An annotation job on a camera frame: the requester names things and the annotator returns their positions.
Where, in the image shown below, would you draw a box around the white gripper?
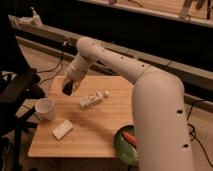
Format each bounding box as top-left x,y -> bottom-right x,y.
64,63 -> 88,94

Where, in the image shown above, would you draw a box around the black eraser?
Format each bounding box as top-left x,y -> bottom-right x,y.
62,80 -> 74,95

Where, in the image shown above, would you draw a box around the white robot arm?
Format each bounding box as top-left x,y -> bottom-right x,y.
62,37 -> 194,171

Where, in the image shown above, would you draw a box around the white plastic bottle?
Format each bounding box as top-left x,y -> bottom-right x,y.
79,91 -> 109,109

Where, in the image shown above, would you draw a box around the wooden table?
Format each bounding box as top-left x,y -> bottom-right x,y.
28,76 -> 133,158

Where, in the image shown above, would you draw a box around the white rectangular sponge block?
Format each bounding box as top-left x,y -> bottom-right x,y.
52,120 -> 74,140

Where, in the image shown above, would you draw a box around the black chair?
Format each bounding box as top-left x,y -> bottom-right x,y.
0,0 -> 45,171

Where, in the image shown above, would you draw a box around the white spray bottle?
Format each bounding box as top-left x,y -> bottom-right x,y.
18,6 -> 44,28

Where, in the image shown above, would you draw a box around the orange carrot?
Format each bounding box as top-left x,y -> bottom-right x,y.
122,131 -> 136,146

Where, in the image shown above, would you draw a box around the green plate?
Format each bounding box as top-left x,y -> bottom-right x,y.
114,125 -> 138,167

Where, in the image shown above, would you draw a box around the grey wall ledge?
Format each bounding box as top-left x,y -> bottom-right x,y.
9,16 -> 213,91

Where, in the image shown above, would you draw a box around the black floor cables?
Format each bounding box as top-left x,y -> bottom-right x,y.
186,98 -> 213,164

